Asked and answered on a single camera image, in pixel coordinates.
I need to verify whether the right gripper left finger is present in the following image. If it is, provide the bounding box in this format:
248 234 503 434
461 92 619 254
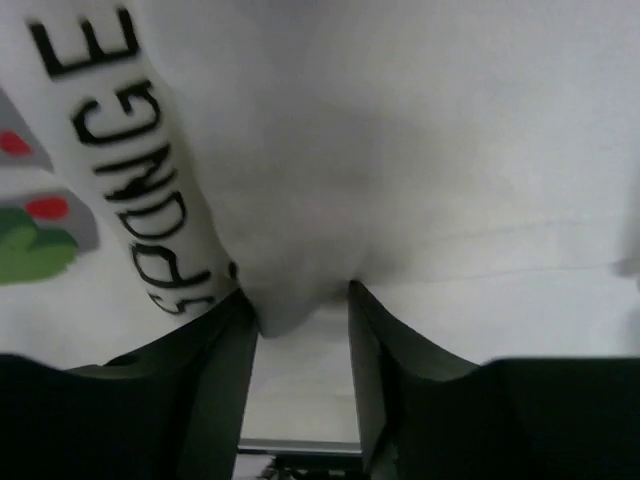
1 292 257 479

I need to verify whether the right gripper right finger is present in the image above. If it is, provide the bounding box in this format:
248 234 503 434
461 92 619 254
347 281 639 479

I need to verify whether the white printed cartoon t-shirt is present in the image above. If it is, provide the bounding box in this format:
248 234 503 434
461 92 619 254
1 1 639 367

